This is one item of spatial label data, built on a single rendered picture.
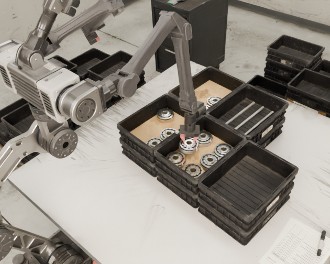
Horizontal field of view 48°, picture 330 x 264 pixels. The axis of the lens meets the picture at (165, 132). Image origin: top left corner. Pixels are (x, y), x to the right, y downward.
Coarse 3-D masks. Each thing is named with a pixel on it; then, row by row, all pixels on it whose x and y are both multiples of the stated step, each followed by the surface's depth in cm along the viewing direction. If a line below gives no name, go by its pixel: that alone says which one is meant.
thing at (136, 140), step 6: (162, 96) 222; (144, 108) 215; (132, 114) 211; (120, 126) 204; (126, 132) 200; (174, 132) 198; (132, 138) 198; (138, 138) 196; (168, 138) 195; (144, 144) 192; (150, 150) 190
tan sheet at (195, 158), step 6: (216, 138) 208; (216, 144) 204; (198, 150) 201; (204, 150) 201; (210, 150) 201; (186, 156) 198; (192, 156) 198; (198, 156) 198; (186, 162) 195; (192, 162) 195; (198, 162) 195
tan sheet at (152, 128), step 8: (152, 120) 221; (176, 120) 220; (136, 128) 217; (144, 128) 217; (152, 128) 216; (160, 128) 216; (176, 128) 215; (136, 136) 212; (144, 136) 212; (152, 136) 211
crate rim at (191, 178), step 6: (198, 120) 204; (222, 126) 200; (234, 132) 196; (162, 144) 192; (240, 144) 189; (156, 150) 189; (156, 156) 188; (162, 156) 186; (168, 162) 182; (216, 162) 181; (174, 168) 181; (180, 168) 179; (210, 168) 178; (186, 174) 176; (204, 174) 175; (192, 180) 174; (198, 180) 173
